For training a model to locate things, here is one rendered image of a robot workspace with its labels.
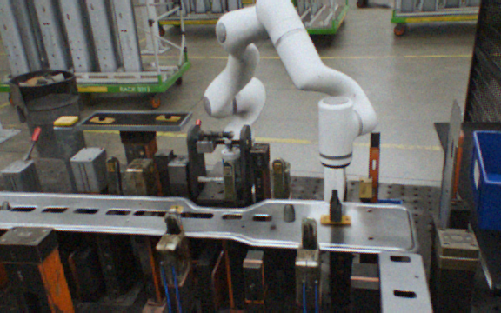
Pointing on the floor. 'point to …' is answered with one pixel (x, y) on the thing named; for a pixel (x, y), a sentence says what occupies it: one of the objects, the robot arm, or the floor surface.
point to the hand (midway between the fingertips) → (335, 211)
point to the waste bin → (45, 104)
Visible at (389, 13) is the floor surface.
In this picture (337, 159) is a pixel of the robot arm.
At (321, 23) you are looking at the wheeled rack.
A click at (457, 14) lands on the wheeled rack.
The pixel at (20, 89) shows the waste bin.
